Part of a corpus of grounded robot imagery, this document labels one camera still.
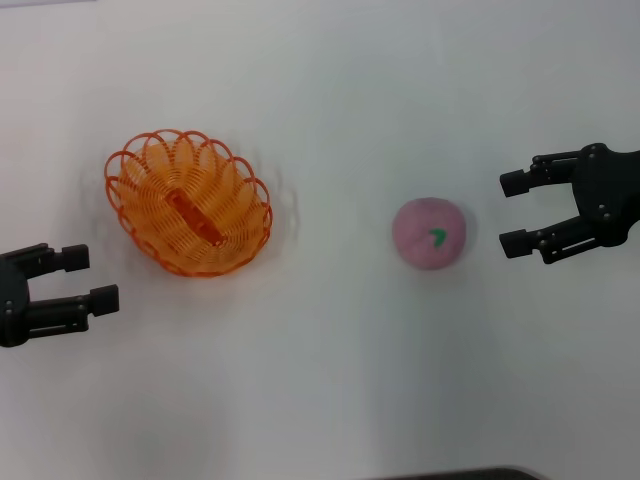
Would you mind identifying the pink toy peach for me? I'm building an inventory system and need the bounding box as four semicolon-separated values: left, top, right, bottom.
391;197;469;272

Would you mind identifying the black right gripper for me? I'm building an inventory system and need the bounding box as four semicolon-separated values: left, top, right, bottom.
498;143;640;266

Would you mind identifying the orange plastic wire basket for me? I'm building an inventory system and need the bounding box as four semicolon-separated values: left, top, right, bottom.
103;128;274;279

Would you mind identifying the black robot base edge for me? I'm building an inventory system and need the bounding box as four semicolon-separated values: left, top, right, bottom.
383;465;545;480

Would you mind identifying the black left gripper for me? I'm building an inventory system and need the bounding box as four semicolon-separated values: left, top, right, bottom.
0;243;121;349

